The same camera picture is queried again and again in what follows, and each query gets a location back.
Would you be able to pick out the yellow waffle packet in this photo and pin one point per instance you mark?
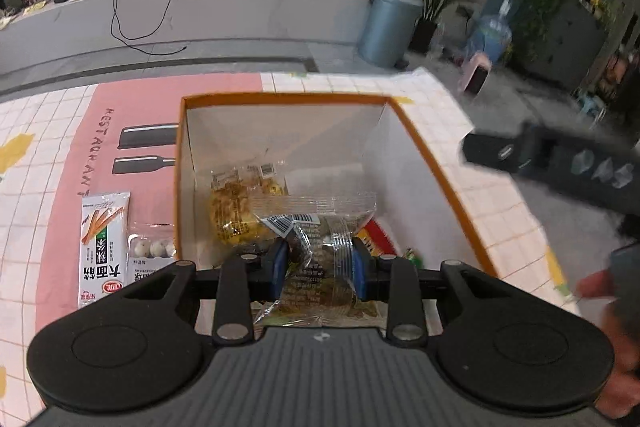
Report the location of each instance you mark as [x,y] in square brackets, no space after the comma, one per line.
[235,212]

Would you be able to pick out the blue-grey trash can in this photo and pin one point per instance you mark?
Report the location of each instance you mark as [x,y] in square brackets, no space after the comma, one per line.
[390,27]

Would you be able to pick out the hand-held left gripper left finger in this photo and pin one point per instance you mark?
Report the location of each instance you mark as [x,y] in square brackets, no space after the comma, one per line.
[277,267]

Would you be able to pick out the white breadstick packet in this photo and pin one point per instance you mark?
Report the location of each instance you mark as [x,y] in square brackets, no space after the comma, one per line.
[102,247]

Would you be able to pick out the clear packet with brown filling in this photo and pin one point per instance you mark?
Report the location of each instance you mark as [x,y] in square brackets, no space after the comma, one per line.
[320,277]

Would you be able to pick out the green sausage stick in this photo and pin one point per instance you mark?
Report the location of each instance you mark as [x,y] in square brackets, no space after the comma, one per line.
[412,257]

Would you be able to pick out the white quail egg packet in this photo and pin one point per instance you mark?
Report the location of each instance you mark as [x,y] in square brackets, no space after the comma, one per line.
[150,252]

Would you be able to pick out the red snack packet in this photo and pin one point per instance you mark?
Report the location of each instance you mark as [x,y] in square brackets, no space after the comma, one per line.
[380,239]

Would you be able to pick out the large water bottle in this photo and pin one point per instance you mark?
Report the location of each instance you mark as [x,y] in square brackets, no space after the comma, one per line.
[492,34]

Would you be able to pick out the person's right hand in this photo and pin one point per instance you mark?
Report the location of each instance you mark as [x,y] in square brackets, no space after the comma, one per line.
[620,357]

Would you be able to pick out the orange cardboard box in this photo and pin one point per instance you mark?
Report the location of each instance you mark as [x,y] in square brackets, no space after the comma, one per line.
[300,132]

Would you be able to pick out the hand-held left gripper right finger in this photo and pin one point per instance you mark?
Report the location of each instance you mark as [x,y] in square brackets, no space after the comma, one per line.
[360,269]

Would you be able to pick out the pink stool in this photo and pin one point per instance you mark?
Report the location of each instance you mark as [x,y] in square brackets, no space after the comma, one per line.
[472,67]

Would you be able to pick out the grey marble bench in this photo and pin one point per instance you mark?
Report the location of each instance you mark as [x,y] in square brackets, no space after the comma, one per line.
[250,17]

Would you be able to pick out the grey cabinet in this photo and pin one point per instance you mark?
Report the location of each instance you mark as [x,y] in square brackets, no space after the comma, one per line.
[565,42]

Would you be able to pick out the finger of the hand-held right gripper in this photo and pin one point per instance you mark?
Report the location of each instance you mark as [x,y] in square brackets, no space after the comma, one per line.
[490,152]

